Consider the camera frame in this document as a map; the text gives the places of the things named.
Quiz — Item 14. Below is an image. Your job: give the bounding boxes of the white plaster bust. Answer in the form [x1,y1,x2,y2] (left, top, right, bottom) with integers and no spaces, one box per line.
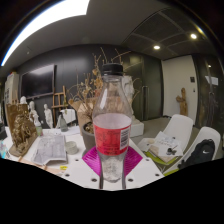
[28,100,38,123]
[43,103,54,129]

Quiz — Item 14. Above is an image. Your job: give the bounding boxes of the brown cardboard box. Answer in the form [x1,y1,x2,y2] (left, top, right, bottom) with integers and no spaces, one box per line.
[69,98,98,134]

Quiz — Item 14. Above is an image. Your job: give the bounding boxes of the wooden easel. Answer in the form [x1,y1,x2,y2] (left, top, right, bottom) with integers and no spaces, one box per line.
[51,85,69,128]

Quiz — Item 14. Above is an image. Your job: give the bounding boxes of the wooden figure statue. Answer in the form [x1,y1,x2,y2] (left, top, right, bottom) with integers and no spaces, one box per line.
[175,87,189,117]

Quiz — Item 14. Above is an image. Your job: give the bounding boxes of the stack of papers and books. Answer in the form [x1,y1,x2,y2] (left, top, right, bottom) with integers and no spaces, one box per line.
[138,130,184,164]

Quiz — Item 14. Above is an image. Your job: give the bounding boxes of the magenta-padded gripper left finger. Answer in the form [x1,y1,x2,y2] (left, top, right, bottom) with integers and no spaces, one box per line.
[62,146,103,191]

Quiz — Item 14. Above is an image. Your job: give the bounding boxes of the black backpack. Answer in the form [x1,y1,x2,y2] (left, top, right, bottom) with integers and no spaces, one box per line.
[177,138,217,170]

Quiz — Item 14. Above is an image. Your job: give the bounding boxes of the clear red-labelled plastic bottle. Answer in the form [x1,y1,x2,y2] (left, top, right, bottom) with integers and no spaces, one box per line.
[91,62,133,184]

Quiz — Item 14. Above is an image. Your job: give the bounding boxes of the white plastic chair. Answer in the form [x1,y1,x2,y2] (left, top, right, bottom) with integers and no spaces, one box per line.
[138,114,194,158]
[56,108,77,129]
[163,125,222,177]

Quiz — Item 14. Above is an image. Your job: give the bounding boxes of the small white round jar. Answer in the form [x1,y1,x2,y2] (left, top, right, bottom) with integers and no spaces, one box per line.
[64,140,79,155]

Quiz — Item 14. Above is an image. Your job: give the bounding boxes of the long ceiling light strip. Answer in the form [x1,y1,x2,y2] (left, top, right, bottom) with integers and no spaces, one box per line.
[0,0,91,67]

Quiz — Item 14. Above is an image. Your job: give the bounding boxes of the black wall board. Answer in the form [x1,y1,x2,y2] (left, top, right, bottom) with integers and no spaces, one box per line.
[20,64,56,100]

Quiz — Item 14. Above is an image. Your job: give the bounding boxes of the grey printed newspaper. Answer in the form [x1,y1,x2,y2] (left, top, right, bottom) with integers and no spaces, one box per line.
[31,133,68,167]

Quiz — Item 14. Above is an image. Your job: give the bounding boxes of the white cabinet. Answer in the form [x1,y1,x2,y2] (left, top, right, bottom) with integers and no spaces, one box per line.
[3,72,20,106]

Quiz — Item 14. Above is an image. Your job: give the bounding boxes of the dried plant in grey pot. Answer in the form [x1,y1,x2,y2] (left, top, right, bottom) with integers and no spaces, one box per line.
[68,46,143,153]

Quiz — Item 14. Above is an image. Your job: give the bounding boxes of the golden relief sculpture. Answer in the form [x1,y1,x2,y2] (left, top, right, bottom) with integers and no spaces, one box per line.
[5,103,38,158]

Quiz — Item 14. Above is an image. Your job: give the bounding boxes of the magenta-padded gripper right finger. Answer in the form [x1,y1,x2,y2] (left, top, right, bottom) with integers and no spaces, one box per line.
[123,146,165,191]

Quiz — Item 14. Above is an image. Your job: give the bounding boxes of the green-tinted spray bottle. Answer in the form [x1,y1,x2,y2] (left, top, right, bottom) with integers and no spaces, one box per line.
[33,113,44,137]

